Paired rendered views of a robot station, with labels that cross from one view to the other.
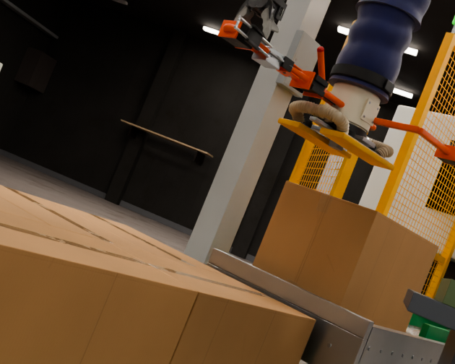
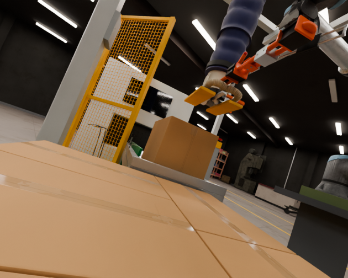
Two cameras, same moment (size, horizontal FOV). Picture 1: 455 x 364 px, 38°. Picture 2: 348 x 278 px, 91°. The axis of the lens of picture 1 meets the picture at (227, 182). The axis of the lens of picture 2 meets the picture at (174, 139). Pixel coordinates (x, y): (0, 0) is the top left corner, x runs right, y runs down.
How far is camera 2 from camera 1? 193 cm
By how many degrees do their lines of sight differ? 57
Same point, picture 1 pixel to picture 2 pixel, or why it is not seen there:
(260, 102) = (91, 47)
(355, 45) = (233, 53)
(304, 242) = (184, 150)
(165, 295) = not seen: outside the picture
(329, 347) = not seen: hidden behind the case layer
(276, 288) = (180, 178)
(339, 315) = (213, 187)
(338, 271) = (202, 164)
